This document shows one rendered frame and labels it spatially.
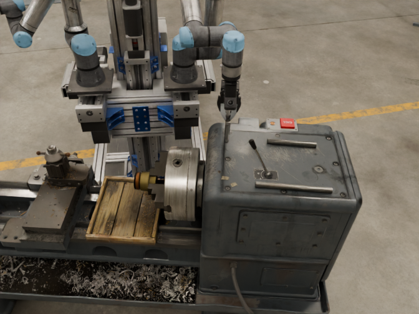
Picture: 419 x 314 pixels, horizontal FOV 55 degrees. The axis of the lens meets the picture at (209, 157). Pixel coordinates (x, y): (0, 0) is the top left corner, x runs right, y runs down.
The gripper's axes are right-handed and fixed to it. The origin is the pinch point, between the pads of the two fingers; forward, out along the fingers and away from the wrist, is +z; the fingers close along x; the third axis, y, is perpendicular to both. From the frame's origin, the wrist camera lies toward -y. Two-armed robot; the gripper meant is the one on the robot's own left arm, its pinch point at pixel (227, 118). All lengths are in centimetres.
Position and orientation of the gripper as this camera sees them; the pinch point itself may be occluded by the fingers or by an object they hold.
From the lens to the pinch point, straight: 161.9
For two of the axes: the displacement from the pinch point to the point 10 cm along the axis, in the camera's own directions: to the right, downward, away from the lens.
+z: -0.3, 7.2, 6.9
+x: -10.0, -0.6, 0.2
